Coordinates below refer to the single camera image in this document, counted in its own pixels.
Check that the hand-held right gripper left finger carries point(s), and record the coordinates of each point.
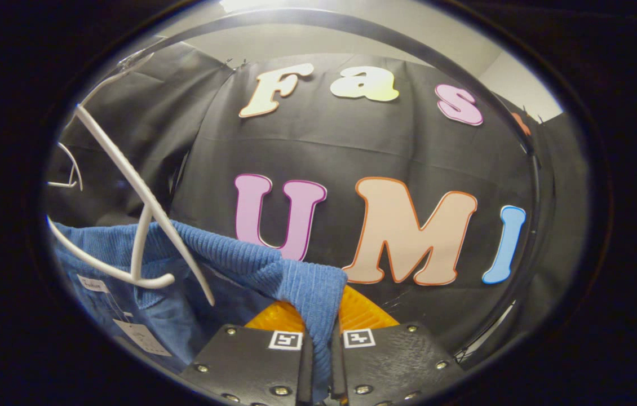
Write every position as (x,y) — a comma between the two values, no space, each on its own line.
(306,372)

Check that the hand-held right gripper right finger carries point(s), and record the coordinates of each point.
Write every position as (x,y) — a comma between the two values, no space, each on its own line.
(338,366)

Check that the white clothes hanger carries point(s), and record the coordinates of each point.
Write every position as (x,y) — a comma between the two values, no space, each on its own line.
(127,169)
(73,169)

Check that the black clothes rack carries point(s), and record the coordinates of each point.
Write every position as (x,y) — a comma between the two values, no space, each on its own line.
(352,25)

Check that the white paper hang tag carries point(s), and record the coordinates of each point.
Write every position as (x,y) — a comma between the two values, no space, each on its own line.
(141,336)

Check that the black backdrop cloth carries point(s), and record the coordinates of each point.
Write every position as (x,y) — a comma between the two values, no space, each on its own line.
(324,146)

